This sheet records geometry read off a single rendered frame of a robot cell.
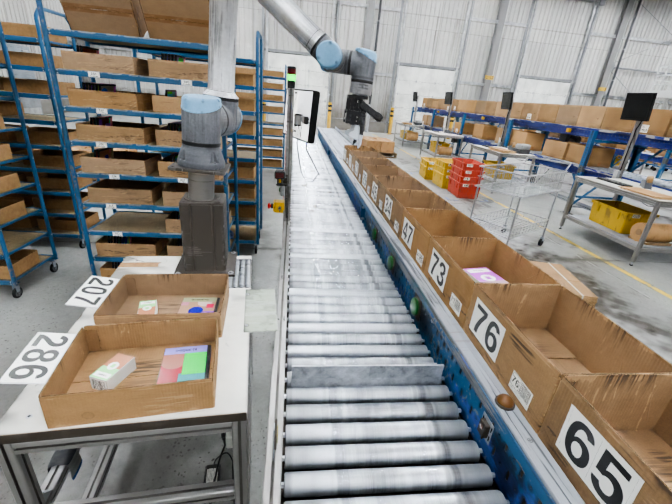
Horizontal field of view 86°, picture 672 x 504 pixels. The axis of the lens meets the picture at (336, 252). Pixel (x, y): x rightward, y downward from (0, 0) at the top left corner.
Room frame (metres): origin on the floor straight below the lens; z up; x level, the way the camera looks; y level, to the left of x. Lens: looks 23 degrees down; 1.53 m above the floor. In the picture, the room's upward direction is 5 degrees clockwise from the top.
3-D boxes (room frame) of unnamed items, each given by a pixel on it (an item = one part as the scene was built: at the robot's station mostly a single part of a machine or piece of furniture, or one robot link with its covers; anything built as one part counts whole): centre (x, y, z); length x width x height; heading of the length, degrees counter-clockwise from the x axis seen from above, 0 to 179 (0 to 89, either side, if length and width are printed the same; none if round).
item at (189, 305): (1.12, 0.49, 0.76); 0.19 x 0.14 x 0.02; 11
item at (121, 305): (1.10, 0.57, 0.80); 0.38 x 0.28 x 0.10; 102
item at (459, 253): (1.20, -0.54, 0.96); 0.39 x 0.29 x 0.17; 8
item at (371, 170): (2.75, -0.32, 0.96); 0.39 x 0.29 x 0.17; 8
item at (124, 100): (2.49, 1.51, 1.39); 0.40 x 0.30 x 0.10; 96
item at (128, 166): (2.49, 1.51, 0.99); 0.40 x 0.30 x 0.10; 96
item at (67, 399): (0.79, 0.50, 0.80); 0.38 x 0.28 x 0.10; 106
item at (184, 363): (0.83, 0.41, 0.76); 0.19 x 0.14 x 0.02; 17
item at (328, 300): (1.34, -0.06, 0.72); 0.52 x 0.05 x 0.05; 98
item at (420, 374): (0.86, -0.13, 0.76); 0.46 x 0.01 x 0.09; 98
